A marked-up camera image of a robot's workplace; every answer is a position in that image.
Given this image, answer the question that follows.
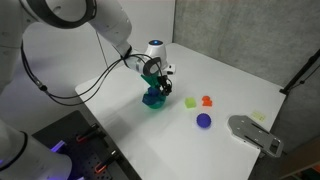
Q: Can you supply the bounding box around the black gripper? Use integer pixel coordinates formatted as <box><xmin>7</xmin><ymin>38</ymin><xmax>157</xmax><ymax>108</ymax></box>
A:
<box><xmin>156</xmin><ymin>73</ymin><xmax>174</xmax><ymax>98</ymax></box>

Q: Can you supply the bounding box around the green plastic bowl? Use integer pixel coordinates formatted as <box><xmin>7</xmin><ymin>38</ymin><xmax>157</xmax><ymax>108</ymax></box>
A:
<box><xmin>141</xmin><ymin>94</ymin><xmax>168</xmax><ymax>111</ymax></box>

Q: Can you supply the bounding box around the blue cube toy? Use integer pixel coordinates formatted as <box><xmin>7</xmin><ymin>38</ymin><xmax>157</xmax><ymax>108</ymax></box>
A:
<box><xmin>142</xmin><ymin>93</ymin><xmax>157</xmax><ymax>107</ymax></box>

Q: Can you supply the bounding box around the yellow-green block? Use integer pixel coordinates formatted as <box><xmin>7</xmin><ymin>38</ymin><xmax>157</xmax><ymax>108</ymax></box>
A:
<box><xmin>184</xmin><ymin>97</ymin><xmax>198</xmax><ymax>109</ymax></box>

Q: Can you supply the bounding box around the orange toy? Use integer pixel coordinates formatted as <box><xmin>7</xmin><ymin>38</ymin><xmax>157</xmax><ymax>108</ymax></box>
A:
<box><xmin>201</xmin><ymin>95</ymin><xmax>213</xmax><ymax>108</ymax></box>

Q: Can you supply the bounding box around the wooden toy shelf with bins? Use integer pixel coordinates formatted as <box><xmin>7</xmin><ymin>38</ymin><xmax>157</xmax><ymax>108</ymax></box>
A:
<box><xmin>279</xmin><ymin>136</ymin><xmax>320</xmax><ymax>180</ymax></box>

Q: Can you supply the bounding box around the purple ball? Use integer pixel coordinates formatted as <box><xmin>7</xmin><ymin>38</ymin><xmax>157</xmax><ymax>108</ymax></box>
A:
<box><xmin>196</xmin><ymin>112</ymin><xmax>212</xmax><ymax>129</ymax></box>

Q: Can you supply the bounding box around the grey metal plate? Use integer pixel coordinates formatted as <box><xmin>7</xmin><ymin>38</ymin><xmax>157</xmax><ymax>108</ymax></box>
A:
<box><xmin>227</xmin><ymin>114</ymin><xmax>285</xmax><ymax>158</ymax></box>

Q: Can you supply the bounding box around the yellow sticker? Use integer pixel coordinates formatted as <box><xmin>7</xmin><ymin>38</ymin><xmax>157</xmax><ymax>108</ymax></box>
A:
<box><xmin>251</xmin><ymin>110</ymin><xmax>267</xmax><ymax>122</ymax></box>

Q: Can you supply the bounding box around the black perforated base board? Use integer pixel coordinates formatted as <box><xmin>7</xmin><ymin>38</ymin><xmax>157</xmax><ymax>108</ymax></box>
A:
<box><xmin>31</xmin><ymin>110</ymin><xmax>143</xmax><ymax>180</ymax></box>

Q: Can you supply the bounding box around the black clamp with orange handle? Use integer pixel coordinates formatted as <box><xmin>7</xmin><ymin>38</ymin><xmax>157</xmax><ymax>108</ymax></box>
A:
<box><xmin>94</xmin><ymin>149</ymin><xmax>121</xmax><ymax>174</ymax></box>
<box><xmin>75</xmin><ymin>123</ymin><xmax>101</xmax><ymax>144</ymax></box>

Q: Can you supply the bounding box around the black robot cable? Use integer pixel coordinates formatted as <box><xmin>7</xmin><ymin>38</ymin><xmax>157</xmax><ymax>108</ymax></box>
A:
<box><xmin>20</xmin><ymin>39</ymin><xmax>162</xmax><ymax>107</ymax></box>

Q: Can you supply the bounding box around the black camera stand pole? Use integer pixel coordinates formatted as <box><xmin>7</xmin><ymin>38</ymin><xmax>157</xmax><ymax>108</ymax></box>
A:
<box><xmin>279</xmin><ymin>48</ymin><xmax>320</xmax><ymax>96</ymax></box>

